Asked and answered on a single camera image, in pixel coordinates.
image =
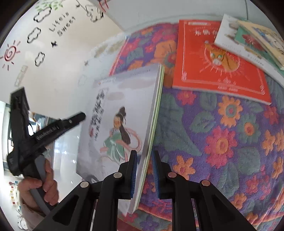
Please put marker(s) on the teal red flower book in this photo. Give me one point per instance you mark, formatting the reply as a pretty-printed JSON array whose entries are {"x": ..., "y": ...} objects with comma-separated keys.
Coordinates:
[{"x": 248, "y": 42}]

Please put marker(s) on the red sun wall sticker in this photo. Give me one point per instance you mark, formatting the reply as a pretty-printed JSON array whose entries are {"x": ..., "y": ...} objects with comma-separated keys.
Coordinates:
[{"x": 10, "y": 54}]

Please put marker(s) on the black lettering wall sticker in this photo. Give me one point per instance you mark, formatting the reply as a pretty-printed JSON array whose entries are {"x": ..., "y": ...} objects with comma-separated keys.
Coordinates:
[{"x": 63, "y": 24}]

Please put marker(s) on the green tree wall sticker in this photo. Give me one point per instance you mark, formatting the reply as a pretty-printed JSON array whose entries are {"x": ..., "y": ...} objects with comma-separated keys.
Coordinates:
[{"x": 50, "y": 4}]

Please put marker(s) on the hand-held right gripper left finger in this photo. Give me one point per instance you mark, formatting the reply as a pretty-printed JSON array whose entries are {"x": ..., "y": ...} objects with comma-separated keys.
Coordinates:
[{"x": 133, "y": 175}]

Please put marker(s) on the white green-dress woman book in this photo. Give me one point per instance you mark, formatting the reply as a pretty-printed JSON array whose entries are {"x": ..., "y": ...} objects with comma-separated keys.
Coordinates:
[{"x": 119, "y": 100}]

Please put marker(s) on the person's left hand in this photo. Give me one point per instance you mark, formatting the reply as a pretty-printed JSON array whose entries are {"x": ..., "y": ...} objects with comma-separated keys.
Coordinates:
[{"x": 50, "y": 184}]

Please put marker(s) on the floral quilted blanket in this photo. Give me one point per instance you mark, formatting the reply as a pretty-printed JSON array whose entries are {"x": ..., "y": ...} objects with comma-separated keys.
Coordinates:
[{"x": 210, "y": 133}]

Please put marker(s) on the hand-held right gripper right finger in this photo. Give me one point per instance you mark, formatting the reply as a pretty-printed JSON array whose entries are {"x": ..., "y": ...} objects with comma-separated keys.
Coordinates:
[{"x": 155, "y": 175}]

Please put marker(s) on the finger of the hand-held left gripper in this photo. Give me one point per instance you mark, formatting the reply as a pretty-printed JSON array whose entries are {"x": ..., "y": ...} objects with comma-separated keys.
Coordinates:
[{"x": 71, "y": 121}]

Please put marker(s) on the person's left forearm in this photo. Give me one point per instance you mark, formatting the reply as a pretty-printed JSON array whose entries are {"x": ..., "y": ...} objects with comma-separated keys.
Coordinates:
[{"x": 28, "y": 220}]

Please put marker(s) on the white picture book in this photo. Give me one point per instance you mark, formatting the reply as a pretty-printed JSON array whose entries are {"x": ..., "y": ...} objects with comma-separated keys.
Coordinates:
[{"x": 228, "y": 37}]

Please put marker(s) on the black star wall sticker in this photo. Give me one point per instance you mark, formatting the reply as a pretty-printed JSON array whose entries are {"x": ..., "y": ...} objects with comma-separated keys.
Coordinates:
[{"x": 54, "y": 43}]

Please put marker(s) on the bear swing wall sticker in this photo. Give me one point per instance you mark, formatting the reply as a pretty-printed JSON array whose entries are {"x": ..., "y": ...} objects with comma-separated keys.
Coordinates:
[{"x": 94, "y": 13}]

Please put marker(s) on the beige illustrated book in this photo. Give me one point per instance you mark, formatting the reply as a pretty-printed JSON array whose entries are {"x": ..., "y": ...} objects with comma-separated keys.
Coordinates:
[{"x": 266, "y": 37}]

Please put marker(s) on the black cloud wall sticker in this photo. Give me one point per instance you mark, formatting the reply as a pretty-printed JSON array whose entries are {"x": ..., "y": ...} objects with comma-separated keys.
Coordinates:
[
  {"x": 33, "y": 34},
  {"x": 42, "y": 14},
  {"x": 40, "y": 58}
]

